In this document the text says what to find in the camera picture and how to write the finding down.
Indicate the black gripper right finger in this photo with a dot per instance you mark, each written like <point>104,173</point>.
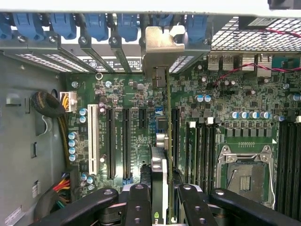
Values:
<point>195,207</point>

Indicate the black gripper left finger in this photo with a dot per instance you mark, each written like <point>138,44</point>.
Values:
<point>138,204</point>

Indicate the black RAM slot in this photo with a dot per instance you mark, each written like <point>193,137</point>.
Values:
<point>297,164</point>
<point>213,155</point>
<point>282,164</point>
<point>290,164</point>
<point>200,155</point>
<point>207,155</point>

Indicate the CPU socket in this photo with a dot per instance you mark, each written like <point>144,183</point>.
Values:
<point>247,179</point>

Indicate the black long expansion slot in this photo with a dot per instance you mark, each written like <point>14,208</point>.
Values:
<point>176,136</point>
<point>110,146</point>
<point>127,146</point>

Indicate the white PCI expansion slot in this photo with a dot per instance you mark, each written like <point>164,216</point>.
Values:
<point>92,141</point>

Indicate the socket locking lever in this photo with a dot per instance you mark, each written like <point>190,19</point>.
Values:
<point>273,195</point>

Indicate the black short expansion slot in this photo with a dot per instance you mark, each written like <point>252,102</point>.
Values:
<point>142,118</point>

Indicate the blue expansion slot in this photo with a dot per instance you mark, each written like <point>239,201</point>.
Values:
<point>158,109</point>

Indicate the green motherboard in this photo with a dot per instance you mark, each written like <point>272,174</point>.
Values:
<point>131,94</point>

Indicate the white power connector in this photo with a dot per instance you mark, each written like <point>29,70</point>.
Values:
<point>70,101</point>

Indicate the silver USB port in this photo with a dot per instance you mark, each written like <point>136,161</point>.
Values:
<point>212,62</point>
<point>226,62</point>

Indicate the silver rear port housing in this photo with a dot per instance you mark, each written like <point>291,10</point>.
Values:
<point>264,66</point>
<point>248,61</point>

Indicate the teal rear connector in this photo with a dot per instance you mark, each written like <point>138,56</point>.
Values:
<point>279,63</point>

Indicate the blue card retention clip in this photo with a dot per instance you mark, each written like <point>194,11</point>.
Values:
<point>96,27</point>
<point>196,28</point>
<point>28,26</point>
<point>4,28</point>
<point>62,26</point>
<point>164,20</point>
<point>128,27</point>

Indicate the open grey PC case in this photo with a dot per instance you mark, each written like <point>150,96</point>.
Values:
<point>30,50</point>

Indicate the black rear case fan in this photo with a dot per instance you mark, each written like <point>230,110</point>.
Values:
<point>258,22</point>

